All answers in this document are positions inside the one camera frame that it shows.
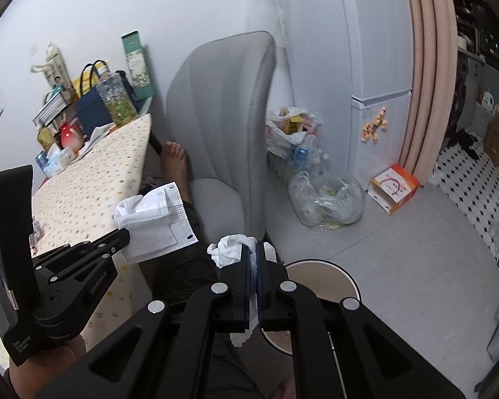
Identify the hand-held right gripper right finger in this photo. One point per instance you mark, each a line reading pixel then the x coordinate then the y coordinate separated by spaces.
pixel 270 299

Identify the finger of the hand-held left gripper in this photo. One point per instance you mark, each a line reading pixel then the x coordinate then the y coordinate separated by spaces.
pixel 104 241
pixel 87 267

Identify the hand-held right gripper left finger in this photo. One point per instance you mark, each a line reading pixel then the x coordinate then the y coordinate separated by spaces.
pixel 245 295

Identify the white round trash bin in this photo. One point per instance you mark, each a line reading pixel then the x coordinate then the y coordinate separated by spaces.
pixel 316 276

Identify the white printed paper slip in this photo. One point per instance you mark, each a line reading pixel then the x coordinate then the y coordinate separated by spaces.
pixel 162 237

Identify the white face mask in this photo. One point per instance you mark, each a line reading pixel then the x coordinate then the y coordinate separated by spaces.
pixel 149 203

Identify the clear plastic trash bag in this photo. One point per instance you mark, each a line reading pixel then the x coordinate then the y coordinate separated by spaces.
pixel 328 203

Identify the person's left hand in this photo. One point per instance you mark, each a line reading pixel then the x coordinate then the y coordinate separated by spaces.
pixel 50 357

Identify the dotted cream tablecloth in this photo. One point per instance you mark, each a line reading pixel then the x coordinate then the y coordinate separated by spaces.
pixel 87 183

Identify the dark shorts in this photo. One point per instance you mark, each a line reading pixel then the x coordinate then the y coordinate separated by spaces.
pixel 183 274

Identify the blue white tissue box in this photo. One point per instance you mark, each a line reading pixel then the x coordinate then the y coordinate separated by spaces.
pixel 58 160

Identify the white cloth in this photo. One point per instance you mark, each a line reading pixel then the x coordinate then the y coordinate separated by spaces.
pixel 97 135

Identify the person's bare leg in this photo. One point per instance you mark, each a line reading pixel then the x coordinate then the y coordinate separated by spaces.
pixel 174 158

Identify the navy lunch bag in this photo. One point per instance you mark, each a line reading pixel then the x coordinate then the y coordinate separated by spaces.
pixel 91 112

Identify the plastic bottle with green filling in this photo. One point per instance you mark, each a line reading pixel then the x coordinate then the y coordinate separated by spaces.
pixel 116 104

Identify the clear bag of bottles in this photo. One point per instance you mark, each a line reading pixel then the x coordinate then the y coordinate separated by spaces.
pixel 303 160

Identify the yellow packet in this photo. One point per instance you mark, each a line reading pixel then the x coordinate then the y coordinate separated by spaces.
pixel 87 81

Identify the orange white box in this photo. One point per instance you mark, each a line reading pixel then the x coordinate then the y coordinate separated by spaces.
pixel 395 189

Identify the white bag of packaging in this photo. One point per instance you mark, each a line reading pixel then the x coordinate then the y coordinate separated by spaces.
pixel 291 129

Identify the grey chair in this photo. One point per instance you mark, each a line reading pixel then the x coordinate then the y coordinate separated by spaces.
pixel 224 112

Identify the beige printed paper bag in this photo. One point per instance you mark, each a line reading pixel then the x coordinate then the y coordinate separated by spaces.
pixel 56 70

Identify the green tall box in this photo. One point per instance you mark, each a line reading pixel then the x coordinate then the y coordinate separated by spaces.
pixel 138 66

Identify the cluster of small yellow magnets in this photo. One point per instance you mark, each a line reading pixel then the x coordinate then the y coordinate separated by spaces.
pixel 374 126

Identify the black crumpled cloth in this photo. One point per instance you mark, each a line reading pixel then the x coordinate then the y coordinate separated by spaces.
pixel 461 143

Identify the white refrigerator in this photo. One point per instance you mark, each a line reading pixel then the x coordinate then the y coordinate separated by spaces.
pixel 357 50

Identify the pink curtain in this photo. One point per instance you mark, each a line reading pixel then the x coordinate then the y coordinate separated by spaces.
pixel 428 70

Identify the white hanging tote bag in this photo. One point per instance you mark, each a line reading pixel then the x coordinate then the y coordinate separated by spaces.
pixel 280 8

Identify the black shelf rack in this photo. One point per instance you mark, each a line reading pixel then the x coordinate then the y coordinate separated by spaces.
pixel 482 20

